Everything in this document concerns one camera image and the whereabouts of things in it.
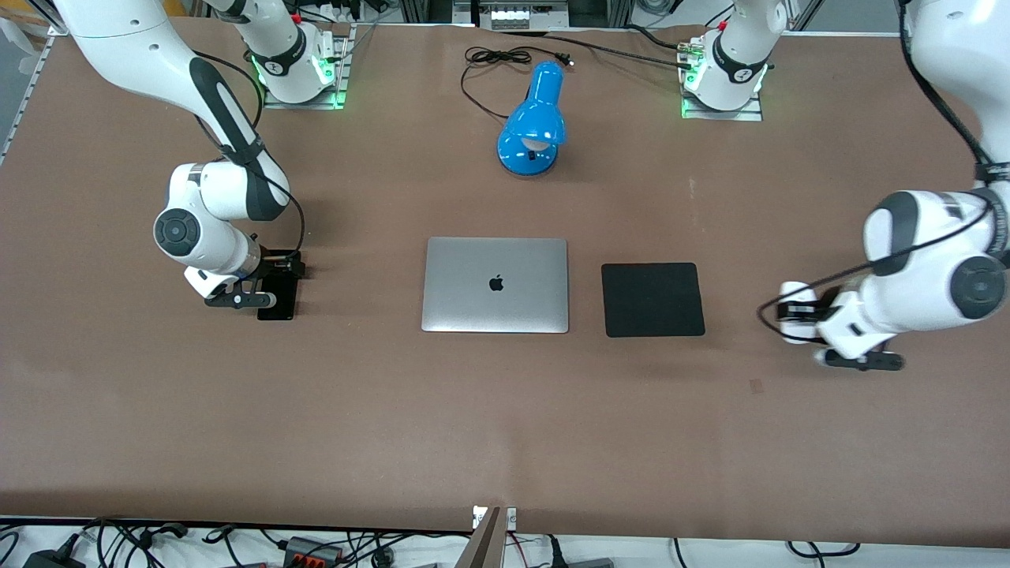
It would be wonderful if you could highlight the black orange connector box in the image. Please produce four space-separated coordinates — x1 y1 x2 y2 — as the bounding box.
282 536 346 566

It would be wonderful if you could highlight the aluminium table edge rail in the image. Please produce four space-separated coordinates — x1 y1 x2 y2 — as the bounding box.
0 35 54 168

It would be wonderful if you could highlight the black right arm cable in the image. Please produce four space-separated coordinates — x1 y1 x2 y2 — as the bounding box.
189 49 307 261

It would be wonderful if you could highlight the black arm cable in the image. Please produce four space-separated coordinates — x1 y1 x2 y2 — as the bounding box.
756 0 1010 342
189 49 307 261

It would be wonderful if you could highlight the blue desk lamp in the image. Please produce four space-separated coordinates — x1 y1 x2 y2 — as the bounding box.
496 61 567 178

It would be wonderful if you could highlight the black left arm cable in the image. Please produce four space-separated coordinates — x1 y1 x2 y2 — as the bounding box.
756 0 1010 342

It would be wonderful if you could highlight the thick black cable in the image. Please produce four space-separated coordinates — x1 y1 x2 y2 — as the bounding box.
502 30 697 70

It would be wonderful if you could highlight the silver laptop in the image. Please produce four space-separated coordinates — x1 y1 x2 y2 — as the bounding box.
421 237 570 334

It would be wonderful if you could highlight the black lamp power cord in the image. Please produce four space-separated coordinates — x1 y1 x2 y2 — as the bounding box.
461 46 575 120

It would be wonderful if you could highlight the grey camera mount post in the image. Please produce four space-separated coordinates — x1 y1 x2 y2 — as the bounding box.
454 506 518 568

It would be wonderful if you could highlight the black smartphone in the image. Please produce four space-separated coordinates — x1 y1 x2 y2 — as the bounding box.
257 272 299 321

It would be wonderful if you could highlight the white power strip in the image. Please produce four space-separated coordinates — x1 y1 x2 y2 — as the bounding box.
488 3 551 32

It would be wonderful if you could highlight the black mouse pad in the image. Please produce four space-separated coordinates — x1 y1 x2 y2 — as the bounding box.
601 263 706 338

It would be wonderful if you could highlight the black power adapter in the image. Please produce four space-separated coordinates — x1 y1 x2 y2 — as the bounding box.
22 549 88 568

